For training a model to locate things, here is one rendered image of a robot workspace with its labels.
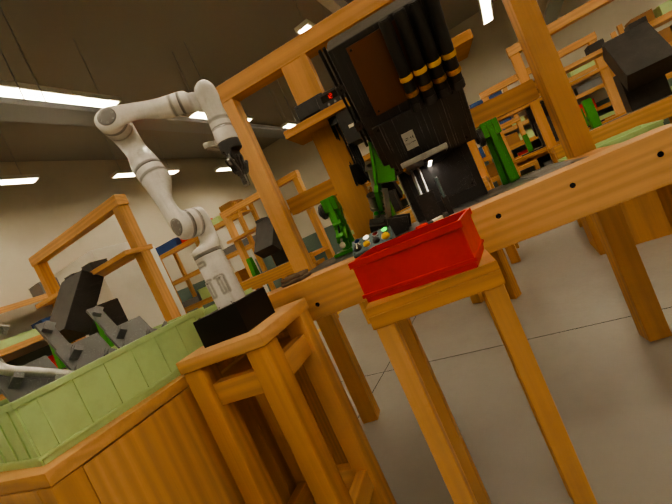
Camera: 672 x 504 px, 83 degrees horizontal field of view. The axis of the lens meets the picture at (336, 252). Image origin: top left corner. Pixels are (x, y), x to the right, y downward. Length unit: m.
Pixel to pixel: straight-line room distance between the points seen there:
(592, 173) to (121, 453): 1.50
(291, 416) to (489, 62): 11.08
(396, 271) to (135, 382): 0.84
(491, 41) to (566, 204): 10.59
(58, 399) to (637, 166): 1.68
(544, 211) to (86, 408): 1.40
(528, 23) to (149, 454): 2.08
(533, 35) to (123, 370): 1.98
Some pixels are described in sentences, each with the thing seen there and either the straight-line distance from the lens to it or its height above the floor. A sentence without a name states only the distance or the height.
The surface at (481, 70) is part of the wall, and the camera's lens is 11.68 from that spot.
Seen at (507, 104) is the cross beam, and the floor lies 1.22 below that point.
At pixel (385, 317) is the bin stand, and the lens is 0.99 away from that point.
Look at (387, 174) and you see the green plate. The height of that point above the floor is 1.13.
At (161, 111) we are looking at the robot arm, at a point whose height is 1.60.
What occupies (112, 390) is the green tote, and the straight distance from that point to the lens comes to 1.31.
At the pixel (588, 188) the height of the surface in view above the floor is 0.83.
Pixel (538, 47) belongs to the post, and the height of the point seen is 1.37.
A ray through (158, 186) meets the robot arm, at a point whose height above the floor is 1.36.
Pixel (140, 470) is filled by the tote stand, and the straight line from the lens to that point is 1.28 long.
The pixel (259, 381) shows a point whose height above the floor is 0.72.
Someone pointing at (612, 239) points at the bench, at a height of 0.49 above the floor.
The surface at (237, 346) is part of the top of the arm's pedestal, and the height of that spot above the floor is 0.83.
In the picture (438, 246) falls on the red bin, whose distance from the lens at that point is 0.95.
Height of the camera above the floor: 1.01
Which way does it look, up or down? 3 degrees down
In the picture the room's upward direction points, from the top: 24 degrees counter-clockwise
